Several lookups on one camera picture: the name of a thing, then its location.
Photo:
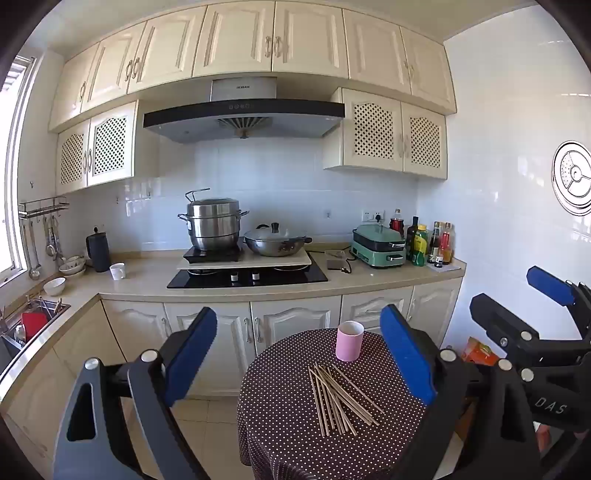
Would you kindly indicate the black glass gas hob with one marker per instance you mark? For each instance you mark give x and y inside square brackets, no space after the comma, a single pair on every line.
[277,279]

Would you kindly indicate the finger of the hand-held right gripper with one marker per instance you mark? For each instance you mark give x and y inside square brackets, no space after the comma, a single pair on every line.
[549,286]
[494,314]

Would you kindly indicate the wide lattice door wall cabinet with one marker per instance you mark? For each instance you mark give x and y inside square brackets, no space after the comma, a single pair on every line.
[374,129]

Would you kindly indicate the black electric kettle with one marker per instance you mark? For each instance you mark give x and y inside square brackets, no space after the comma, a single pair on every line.
[98,254]

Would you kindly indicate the white wall socket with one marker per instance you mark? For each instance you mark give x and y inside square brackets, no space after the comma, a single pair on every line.
[373,215]

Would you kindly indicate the steel wok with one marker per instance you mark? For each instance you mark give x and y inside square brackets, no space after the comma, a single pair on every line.
[277,249]

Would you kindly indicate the pink cup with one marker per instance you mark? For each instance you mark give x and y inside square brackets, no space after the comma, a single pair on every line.
[348,344]

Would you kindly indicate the steel kitchen sink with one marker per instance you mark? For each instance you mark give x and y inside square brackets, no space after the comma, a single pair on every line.
[51,309]

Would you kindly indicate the window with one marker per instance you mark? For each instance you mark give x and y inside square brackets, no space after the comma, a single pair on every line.
[14,184]

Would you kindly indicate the brown polka dot tablecloth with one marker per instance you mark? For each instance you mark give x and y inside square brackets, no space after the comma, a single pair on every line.
[286,415]

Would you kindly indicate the green bottle yellow cap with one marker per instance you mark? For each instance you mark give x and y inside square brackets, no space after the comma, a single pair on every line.
[420,251]

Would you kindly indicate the round black white wall sticker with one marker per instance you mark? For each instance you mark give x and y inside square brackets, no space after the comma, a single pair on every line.
[575,175]

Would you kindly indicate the hanging steel skimmer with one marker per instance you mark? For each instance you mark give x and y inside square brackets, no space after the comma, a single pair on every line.
[51,247]

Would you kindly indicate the cream wall cabinets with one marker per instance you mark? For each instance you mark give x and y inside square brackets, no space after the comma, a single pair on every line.
[240,37]

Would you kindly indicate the black induction cooker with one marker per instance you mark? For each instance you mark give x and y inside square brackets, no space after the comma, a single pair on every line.
[207,254]

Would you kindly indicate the glass wok lid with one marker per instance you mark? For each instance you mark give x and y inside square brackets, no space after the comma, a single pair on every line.
[272,234]

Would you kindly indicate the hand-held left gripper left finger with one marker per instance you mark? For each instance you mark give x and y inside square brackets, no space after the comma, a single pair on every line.
[191,355]

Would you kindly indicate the cola bottle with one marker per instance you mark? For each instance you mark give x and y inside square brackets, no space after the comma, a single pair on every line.
[397,225]

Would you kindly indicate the group of wooden chopsticks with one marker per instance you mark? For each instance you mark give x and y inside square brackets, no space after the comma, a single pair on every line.
[336,400]

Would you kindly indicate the beige stone countertop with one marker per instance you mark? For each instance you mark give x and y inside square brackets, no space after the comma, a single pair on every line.
[138,284]

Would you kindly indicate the stacked patterned bowls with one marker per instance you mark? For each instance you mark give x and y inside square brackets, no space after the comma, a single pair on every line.
[73,266]

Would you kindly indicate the green electric grill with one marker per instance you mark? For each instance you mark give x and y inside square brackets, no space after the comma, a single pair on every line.
[376,244]

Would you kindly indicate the white bowl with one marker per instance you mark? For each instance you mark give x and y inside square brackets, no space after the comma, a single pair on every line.
[54,286]

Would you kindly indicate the hanging steel ladle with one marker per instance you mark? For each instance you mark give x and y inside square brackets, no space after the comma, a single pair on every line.
[33,272]

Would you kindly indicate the beige stone slab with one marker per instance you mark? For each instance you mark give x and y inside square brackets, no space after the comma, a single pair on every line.
[258,264]

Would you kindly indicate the black steel range hood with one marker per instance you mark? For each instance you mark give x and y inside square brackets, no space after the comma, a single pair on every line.
[240,117]

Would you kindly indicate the white mug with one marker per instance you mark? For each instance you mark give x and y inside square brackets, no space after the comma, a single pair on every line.
[117,272]

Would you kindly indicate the clear plastic food container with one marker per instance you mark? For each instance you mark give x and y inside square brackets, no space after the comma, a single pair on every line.
[338,264]

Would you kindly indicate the white paper sheet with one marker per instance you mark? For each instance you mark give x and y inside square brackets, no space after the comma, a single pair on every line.
[453,266]

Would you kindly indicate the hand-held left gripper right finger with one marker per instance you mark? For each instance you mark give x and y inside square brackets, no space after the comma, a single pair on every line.
[406,355]

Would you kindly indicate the dark olive oil bottle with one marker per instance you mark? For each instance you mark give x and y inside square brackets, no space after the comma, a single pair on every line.
[412,235]

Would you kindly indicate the steel wall utensil rack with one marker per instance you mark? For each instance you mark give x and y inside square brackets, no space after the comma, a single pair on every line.
[44,205]

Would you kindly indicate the red plastic container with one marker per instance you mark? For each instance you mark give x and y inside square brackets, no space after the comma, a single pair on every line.
[34,325]

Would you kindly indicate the dark soy sauce bottle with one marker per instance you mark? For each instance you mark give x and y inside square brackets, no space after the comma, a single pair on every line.
[434,244]

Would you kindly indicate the red label sauce bottle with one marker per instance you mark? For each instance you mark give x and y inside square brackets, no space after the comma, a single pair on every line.
[446,247]

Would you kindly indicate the stainless steel steamer pot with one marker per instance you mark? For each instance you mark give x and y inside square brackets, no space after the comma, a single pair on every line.
[214,226]

